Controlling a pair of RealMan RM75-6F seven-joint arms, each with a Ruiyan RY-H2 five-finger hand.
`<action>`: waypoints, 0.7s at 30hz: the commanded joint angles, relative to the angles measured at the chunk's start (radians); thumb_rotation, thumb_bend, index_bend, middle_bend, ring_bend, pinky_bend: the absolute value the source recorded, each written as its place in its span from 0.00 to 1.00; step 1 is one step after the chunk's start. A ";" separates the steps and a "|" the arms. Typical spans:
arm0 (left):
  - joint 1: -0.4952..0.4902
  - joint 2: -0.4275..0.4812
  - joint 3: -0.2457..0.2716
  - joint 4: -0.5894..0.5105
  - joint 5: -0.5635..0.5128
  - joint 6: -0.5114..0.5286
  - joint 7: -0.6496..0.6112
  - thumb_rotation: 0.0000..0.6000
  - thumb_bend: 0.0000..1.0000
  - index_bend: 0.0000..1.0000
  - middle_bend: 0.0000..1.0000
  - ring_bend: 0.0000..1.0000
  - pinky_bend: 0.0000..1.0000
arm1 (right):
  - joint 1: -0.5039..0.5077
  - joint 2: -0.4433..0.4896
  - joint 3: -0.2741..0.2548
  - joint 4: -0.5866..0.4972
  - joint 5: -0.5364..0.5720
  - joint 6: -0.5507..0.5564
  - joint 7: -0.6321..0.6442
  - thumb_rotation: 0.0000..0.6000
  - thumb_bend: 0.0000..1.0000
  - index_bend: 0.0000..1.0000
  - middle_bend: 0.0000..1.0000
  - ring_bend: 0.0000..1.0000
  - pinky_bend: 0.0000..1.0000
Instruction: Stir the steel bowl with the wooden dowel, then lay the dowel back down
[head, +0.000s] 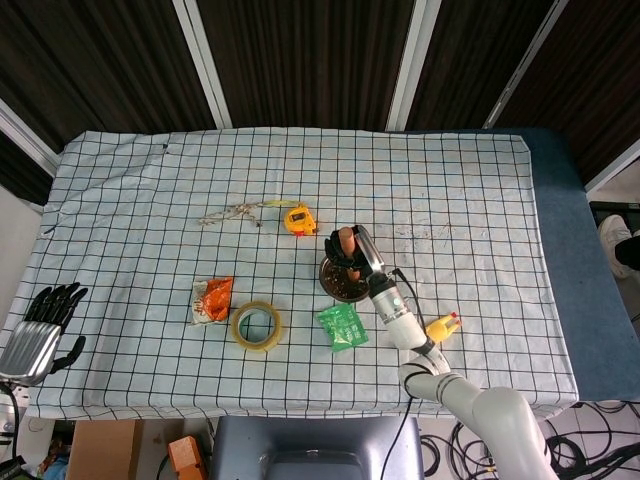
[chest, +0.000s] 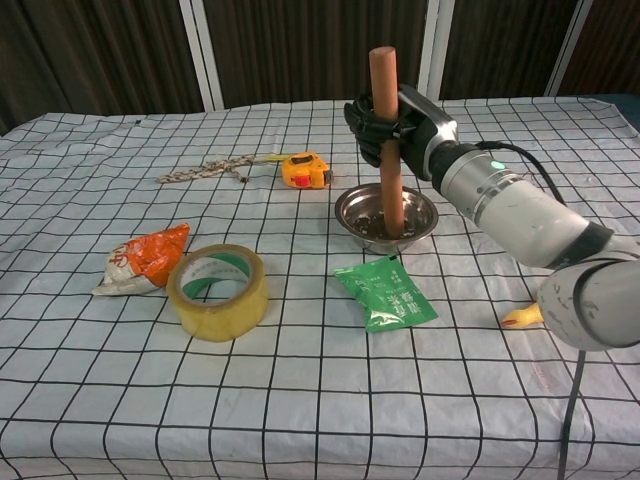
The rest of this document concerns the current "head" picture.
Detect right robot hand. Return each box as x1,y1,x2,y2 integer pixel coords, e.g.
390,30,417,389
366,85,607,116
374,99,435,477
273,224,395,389
323,224,387,289

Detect white shoe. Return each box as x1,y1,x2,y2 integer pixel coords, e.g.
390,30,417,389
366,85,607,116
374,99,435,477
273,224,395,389
598,215,632,280

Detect orange box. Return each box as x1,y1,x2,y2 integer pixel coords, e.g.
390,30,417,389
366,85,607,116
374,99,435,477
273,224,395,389
167,435,209,480

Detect green tea sachet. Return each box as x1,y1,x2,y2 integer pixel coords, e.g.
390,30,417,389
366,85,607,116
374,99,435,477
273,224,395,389
315,302,369,353

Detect brown cardboard box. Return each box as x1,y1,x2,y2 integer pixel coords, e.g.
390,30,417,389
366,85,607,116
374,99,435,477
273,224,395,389
67,419,139,480

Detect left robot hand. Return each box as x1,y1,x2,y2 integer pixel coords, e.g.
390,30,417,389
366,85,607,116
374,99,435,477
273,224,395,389
0,282,89,386

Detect black floor cable tangle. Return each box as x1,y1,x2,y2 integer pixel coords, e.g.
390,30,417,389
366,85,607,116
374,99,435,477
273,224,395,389
419,399,640,480

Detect yellow tape measure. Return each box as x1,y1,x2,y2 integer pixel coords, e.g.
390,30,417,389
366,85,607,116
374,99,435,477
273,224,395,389
262,198,320,237

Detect yellow rubber chicken toy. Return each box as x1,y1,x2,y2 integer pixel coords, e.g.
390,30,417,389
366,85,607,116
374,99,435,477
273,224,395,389
423,310,461,344

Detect white checkered tablecloth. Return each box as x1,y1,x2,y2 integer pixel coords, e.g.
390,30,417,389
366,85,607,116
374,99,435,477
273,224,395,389
22,127,576,419

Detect orange white snack packet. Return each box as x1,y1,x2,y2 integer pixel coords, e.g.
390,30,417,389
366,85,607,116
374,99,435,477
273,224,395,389
189,276,235,327

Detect person leg dark trousers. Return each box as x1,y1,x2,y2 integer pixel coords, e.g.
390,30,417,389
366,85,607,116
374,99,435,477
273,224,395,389
613,228,640,265

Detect steel bowl with seeds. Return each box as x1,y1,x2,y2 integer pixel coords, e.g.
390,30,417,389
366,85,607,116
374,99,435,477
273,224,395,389
318,254,374,304

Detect blue table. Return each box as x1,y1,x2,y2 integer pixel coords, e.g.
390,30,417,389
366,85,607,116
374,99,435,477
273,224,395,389
519,127,640,401

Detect clear packing tape roll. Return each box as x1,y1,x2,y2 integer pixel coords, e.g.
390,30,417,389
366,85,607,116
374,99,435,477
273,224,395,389
230,299,285,354

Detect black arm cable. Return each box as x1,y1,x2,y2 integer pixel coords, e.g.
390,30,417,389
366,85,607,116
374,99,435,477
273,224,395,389
380,268,427,480

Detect wooden rod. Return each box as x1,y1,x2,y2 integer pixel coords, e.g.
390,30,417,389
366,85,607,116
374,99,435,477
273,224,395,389
337,226,362,282

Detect white partition frame post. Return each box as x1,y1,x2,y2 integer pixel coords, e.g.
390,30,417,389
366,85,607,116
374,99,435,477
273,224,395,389
0,97,60,176
482,0,571,129
584,149,640,194
386,0,442,132
172,0,232,129

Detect grey robot torso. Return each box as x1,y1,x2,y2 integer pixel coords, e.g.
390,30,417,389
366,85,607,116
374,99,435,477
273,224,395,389
208,414,426,480

